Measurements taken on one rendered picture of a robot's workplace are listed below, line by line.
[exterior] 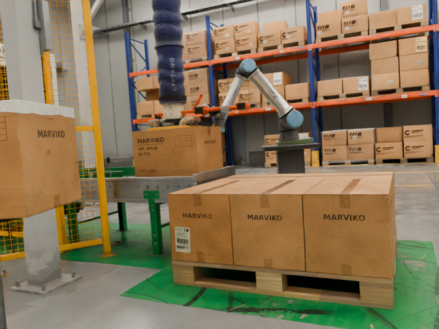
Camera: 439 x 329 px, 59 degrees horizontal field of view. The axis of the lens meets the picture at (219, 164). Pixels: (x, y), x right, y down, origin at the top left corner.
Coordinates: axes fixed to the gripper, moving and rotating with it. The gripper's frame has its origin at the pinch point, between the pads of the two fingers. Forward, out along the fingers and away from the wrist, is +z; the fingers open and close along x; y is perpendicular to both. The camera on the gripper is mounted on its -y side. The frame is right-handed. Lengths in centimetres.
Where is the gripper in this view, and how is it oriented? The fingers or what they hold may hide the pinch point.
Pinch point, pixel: (204, 110)
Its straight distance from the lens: 307.5
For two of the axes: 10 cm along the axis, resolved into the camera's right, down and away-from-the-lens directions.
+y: -9.0, 0.2, 4.3
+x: -0.5, -10.0, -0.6
